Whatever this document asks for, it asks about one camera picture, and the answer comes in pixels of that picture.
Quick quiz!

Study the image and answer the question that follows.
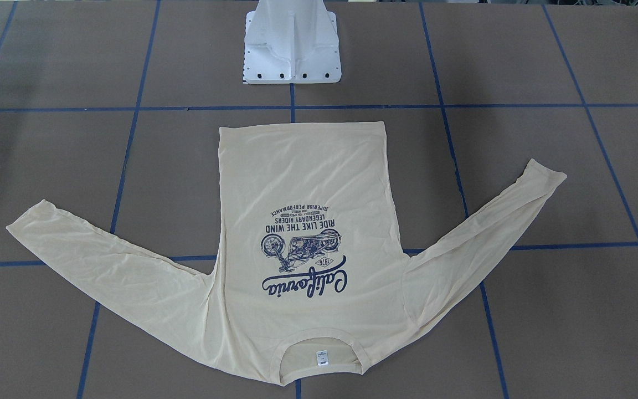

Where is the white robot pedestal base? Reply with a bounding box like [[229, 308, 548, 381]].
[[243, 1, 342, 84]]

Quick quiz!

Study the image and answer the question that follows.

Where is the beige long-sleeve printed shirt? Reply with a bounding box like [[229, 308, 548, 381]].
[[7, 122, 567, 386]]

